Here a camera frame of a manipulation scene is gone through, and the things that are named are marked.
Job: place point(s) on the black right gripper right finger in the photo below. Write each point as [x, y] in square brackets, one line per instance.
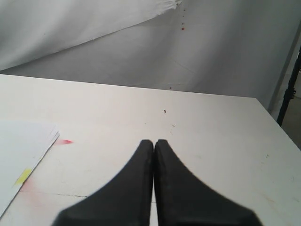
[184, 200]

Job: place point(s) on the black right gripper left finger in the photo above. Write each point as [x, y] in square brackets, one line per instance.
[124, 201]

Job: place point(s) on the yellow sticky tab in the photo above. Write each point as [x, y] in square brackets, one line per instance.
[25, 174]

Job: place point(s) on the white paper stack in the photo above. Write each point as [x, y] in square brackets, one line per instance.
[23, 144]

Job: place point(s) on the black tripod stand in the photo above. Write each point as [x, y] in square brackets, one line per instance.
[290, 91]

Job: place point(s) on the white backdrop cloth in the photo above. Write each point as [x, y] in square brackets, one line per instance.
[225, 47]

